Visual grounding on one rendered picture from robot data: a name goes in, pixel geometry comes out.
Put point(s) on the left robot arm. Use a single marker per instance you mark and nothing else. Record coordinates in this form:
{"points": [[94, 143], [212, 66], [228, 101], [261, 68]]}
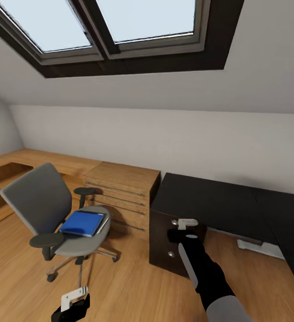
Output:
{"points": [[72, 312]]}

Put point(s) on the folder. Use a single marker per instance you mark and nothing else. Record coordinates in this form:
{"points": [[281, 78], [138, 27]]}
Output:
{"points": [[81, 223]]}

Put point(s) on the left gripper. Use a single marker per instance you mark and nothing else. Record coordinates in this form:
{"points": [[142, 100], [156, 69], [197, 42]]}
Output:
{"points": [[76, 312]]}

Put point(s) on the fixed window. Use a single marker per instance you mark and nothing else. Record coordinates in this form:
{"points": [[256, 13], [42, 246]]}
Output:
{"points": [[73, 38]]}

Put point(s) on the swivel chair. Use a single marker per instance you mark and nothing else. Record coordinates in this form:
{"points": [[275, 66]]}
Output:
{"points": [[43, 202]]}

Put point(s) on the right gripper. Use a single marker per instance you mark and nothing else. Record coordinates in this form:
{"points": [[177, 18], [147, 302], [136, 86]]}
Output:
{"points": [[173, 234]]}

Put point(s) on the desk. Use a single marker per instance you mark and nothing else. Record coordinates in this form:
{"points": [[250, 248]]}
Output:
{"points": [[259, 214]]}

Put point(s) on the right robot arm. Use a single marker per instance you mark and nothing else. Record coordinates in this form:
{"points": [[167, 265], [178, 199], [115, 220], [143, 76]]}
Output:
{"points": [[208, 279]]}

